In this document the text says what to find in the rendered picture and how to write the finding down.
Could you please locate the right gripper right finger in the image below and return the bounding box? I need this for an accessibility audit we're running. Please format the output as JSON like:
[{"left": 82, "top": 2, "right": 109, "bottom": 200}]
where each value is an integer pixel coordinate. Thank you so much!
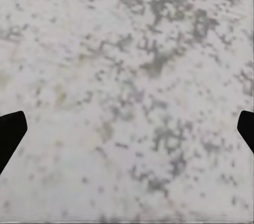
[{"left": 237, "top": 110, "right": 254, "bottom": 153}]

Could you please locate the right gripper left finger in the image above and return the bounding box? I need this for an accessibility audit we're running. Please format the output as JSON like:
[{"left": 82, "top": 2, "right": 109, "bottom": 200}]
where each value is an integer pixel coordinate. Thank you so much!
[{"left": 0, "top": 111, "right": 28, "bottom": 174}]

